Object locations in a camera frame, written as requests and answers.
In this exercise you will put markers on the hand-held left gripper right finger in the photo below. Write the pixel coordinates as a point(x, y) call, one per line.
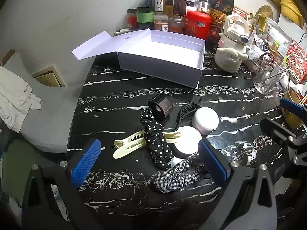
point(212, 163)

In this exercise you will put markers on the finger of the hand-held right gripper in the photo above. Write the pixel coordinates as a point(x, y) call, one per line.
point(273, 128)
point(292, 109)

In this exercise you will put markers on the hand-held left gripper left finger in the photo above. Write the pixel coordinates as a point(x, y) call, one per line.
point(86, 163)

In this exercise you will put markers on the round white compact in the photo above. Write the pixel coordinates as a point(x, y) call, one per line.
point(188, 140)

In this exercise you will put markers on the black white gingham scrunchie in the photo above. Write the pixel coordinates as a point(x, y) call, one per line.
point(177, 177)

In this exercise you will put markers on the white round jar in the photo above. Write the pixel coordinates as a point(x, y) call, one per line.
point(206, 121)

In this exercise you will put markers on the cream hair clip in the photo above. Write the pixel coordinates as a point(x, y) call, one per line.
point(127, 143)

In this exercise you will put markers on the black polka dot scrunchie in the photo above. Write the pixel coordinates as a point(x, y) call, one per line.
point(158, 143)

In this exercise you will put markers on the white gift box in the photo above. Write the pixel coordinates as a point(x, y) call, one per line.
point(168, 67)

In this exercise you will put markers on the yellow packet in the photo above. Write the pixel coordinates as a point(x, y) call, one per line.
point(291, 122)

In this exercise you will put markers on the glass mug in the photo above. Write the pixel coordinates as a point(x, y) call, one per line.
point(266, 76)

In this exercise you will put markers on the red printed bag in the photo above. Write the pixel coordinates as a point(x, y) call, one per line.
point(298, 60)

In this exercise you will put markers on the grey chair with cloth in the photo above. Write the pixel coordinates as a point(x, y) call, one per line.
point(52, 115)

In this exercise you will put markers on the clear plastic wrapper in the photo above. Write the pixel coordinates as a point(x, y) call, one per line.
point(255, 49)

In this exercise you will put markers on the white green packet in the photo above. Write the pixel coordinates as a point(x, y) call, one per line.
point(278, 36)

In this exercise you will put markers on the white cartoon kettle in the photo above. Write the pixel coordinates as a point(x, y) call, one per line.
point(230, 55)

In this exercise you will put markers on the white cloth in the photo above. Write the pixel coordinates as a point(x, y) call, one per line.
point(14, 100)

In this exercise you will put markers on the yellow hat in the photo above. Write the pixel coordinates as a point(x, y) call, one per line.
point(290, 9)

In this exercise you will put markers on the straw fan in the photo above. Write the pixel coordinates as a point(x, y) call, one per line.
point(263, 12)

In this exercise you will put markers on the dark snack bag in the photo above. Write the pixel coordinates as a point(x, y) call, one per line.
point(221, 4)

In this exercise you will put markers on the red canister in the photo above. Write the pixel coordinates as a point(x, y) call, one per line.
point(196, 25)

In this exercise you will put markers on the brown cardboard piece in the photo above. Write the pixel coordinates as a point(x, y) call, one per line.
point(7, 56)

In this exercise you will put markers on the nut jar black lid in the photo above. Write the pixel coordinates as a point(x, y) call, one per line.
point(204, 6)

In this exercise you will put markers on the grey remote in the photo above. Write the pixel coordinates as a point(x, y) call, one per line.
point(121, 31)

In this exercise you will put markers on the orange brown clear lid jar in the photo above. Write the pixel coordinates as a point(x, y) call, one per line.
point(176, 26)

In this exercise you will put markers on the orange powder jar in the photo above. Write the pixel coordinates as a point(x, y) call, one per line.
point(161, 24)

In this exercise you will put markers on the small red jar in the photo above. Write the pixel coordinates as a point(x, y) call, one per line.
point(132, 19)

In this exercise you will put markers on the dark brown label jar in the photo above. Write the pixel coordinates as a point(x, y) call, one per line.
point(179, 4)

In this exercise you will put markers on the green label black lid jar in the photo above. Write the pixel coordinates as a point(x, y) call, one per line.
point(145, 15)

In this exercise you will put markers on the yellow honey jar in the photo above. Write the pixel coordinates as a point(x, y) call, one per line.
point(169, 8)

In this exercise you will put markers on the white label brown jar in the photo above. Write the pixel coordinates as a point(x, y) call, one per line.
point(159, 3)

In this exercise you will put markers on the wooden frame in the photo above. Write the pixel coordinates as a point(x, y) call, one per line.
point(48, 76)

